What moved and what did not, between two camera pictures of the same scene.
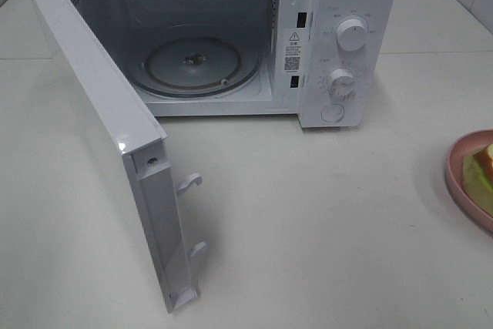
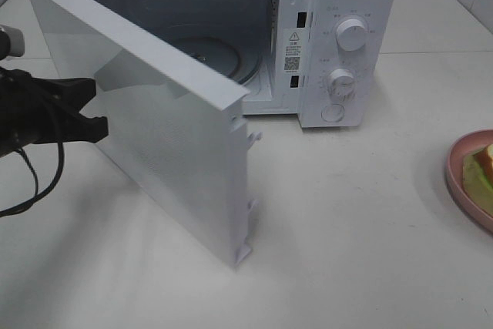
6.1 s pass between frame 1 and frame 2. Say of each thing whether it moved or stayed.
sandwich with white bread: stayed
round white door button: stayed
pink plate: stayed
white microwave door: moved
